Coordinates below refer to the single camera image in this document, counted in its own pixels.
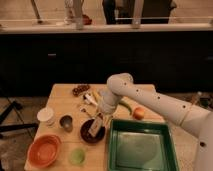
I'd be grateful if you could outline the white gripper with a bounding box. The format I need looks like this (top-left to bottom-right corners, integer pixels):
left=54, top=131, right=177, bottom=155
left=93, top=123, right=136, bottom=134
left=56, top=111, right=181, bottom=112
left=95, top=90, right=119, bottom=128

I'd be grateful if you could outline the white board eraser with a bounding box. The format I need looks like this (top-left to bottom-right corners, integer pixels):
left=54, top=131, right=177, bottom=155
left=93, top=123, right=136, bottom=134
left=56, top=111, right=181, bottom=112
left=88, top=119, right=103, bottom=137

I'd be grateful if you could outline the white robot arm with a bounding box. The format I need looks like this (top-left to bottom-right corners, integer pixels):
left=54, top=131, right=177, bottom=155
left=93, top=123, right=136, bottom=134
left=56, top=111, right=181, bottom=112
left=98, top=73, right=213, bottom=171

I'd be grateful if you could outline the metal cup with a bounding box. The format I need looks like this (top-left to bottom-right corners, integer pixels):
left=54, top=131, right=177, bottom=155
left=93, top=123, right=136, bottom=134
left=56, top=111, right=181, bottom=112
left=59, top=115, right=73, bottom=132

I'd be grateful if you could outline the green plastic cup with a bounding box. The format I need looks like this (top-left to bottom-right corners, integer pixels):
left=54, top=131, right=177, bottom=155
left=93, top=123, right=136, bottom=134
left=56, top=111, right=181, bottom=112
left=69, top=148, right=85, bottom=165

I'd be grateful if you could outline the white cup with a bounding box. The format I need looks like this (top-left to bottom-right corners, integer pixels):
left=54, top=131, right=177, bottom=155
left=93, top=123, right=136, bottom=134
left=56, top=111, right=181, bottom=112
left=37, top=107, right=55, bottom=126

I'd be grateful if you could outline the small metal utensil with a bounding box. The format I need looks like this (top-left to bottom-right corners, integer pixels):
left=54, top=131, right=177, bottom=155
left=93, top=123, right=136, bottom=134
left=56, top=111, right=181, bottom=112
left=79, top=105, right=93, bottom=118

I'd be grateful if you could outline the yellow banana piece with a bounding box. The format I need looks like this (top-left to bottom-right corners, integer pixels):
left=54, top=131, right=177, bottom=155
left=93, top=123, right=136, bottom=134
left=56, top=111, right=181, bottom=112
left=92, top=91, right=100, bottom=101

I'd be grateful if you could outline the dark brown plate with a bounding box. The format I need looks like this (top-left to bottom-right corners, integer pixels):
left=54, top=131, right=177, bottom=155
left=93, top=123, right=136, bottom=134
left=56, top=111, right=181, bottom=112
left=80, top=119, right=105, bottom=144

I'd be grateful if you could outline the red apple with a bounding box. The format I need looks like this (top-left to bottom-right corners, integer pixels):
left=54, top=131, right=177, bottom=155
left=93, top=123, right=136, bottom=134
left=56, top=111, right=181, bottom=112
left=132, top=107, right=145, bottom=120

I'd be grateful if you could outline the wooden table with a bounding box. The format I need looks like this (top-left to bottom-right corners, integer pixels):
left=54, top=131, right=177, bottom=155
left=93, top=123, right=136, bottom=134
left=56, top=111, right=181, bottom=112
left=23, top=83, right=164, bottom=171

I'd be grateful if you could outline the green plastic tray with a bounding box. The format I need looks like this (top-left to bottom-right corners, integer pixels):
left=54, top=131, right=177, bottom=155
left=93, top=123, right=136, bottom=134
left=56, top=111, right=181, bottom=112
left=107, top=119, right=179, bottom=171

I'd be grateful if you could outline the orange bowl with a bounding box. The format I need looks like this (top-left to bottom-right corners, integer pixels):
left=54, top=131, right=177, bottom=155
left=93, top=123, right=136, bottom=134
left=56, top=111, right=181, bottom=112
left=27, top=135, right=61, bottom=168

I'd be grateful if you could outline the black tripod stand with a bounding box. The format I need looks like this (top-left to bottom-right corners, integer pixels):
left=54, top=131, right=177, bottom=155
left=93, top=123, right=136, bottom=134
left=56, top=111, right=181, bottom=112
left=0, top=99, right=39, bottom=171

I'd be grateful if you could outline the person in background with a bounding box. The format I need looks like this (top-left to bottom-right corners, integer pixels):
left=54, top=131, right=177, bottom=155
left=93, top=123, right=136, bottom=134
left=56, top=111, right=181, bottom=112
left=102, top=0, right=177, bottom=25

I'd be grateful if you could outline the white handled brush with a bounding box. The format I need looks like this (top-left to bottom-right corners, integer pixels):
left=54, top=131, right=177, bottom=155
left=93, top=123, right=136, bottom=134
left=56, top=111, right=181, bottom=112
left=84, top=94, right=98, bottom=106

